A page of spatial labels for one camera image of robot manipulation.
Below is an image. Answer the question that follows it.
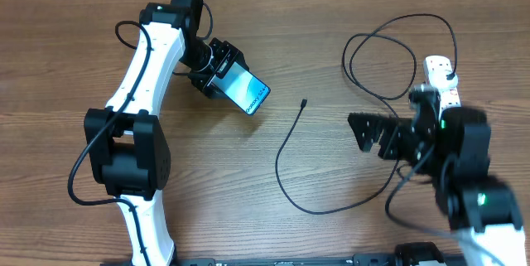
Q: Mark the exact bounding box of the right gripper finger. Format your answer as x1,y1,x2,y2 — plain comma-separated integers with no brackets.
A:
378,125,407,160
348,113,398,152

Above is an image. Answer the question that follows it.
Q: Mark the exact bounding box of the Samsung Galaxy smartphone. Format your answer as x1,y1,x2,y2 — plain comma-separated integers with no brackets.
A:
212,62,271,115

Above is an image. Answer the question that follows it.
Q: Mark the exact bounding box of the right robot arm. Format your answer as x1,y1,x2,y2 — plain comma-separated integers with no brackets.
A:
348,85,528,265

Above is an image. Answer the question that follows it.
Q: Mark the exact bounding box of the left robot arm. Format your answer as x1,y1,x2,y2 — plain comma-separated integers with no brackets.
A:
80,0,270,265

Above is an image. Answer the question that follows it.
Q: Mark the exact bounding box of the white charger plug adapter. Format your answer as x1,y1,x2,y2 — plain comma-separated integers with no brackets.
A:
427,71,459,91

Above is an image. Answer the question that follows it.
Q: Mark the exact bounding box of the white power strip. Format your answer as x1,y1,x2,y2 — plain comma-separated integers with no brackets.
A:
423,56,461,112

